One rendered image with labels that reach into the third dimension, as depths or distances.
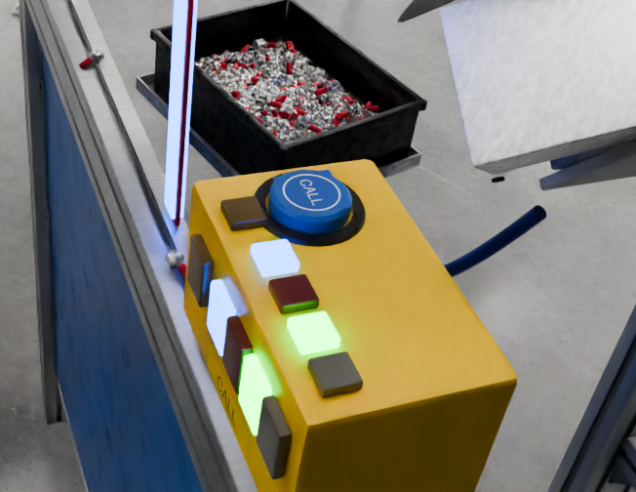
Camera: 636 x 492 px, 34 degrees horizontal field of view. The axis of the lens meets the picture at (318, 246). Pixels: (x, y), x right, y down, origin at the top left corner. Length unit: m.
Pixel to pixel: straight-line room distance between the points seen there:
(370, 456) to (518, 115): 0.43
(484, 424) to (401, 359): 0.05
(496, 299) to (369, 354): 1.68
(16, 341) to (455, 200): 1.01
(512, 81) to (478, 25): 0.05
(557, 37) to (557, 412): 1.21
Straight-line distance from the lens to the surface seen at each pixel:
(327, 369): 0.42
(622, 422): 1.11
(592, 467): 1.16
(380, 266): 0.48
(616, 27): 0.81
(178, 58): 0.73
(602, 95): 0.81
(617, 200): 2.50
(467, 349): 0.45
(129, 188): 0.84
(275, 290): 0.45
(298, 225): 0.48
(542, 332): 2.08
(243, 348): 0.45
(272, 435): 0.43
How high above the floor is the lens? 1.39
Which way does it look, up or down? 41 degrees down
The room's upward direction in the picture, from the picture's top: 10 degrees clockwise
